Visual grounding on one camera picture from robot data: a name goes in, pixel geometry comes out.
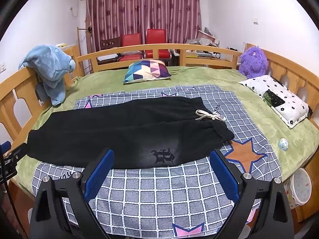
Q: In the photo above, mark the purple plush toy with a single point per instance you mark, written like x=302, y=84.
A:
x=253, y=63

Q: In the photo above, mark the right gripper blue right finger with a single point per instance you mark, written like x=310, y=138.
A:
x=274, y=219

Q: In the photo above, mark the small round light-blue toy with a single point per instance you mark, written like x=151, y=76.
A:
x=283, y=144

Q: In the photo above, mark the colourful geometric pillow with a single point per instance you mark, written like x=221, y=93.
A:
x=146, y=70

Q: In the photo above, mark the green bed sheet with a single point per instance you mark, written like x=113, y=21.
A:
x=257, y=118

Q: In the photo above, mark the white patterned bin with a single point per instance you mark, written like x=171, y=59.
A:
x=298, y=188

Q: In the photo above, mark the maroon patterned curtain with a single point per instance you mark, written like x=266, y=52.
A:
x=109, y=19

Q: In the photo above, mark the white black-dotted pillow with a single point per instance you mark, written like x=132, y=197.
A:
x=287, y=105

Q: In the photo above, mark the black pants with white stripe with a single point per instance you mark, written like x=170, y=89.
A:
x=142, y=133

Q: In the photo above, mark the light blue towel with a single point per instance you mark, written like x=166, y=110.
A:
x=51, y=64

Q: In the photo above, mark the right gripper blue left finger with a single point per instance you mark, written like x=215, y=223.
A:
x=62, y=209

